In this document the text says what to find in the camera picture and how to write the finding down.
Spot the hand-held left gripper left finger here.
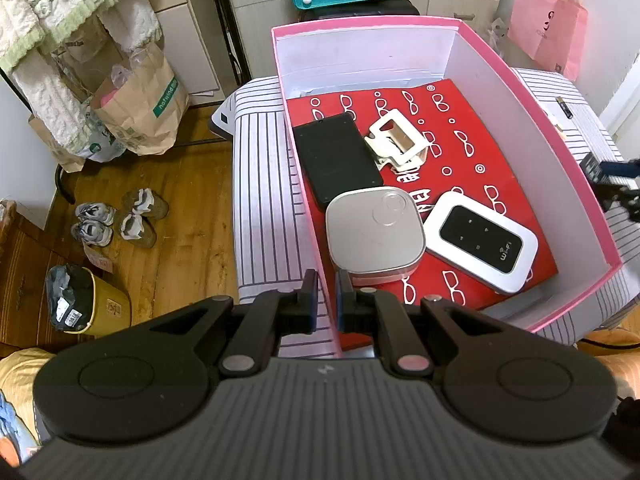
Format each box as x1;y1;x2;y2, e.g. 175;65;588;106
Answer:
150;268;321;379

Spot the yellow trash bin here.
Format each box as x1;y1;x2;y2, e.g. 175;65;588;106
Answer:
45;266;132;338

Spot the black suitcase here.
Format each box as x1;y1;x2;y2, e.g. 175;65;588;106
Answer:
300;0;421;23

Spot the small brown paper bag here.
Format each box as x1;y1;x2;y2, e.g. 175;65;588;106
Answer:
27;110;88;173

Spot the black power bank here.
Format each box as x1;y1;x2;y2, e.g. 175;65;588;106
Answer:
292;112;385;212

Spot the pink shopping bag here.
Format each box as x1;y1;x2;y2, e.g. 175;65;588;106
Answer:
507;0;588;80

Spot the wooden dresser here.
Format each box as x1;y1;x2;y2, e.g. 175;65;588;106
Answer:
0;199;96;356

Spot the cream hair claw clip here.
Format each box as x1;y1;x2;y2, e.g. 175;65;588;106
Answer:
362;109;431;173

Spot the black clothes rack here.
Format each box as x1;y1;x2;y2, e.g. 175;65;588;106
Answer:
54;0;251;206

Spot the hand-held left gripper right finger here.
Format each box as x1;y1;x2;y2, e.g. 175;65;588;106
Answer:
336;269;506;380

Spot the beige rounded case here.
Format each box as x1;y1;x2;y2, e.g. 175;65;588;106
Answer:
325;186;427;287

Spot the black bin liner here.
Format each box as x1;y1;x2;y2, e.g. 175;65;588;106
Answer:
46;265;96;333

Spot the striped tablecloth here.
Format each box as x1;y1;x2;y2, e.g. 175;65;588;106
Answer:
220;67;640;356

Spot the pink cardboard box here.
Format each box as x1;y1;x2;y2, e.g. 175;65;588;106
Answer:
271;16;626;358

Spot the white pocket router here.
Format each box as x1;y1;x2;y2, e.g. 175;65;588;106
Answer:
424;191;539;295

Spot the yellow cloth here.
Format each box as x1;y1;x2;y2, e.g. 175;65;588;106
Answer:
0;347;56;466

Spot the beige cabinet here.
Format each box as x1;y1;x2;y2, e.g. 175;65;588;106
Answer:
147;0;221;96

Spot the brown shoe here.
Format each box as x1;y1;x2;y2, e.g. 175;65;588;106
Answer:
119;212;157;249
122;188;169;219

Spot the cream and green fleece robe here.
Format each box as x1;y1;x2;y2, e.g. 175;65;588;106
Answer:
0;0;163;146

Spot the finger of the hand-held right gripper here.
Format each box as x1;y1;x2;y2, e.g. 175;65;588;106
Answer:
580;152;640;185
597;181;640;223

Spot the red patterned paper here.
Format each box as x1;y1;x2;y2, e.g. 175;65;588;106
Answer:
285;78;558;311

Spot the grey sneaker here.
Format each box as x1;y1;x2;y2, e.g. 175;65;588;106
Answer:
70;220;113;247
75;202;117;226

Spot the white and green plastic bag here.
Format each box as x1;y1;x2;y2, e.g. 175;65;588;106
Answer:
75;110;126;163

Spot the clear plastic bag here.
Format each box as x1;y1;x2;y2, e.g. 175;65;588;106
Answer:
487;17;516;56

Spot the large brown paper bag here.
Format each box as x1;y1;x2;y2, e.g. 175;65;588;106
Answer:
85;42;191;156

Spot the pink paper tag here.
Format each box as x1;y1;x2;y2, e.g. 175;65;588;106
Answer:
85;247;113;271

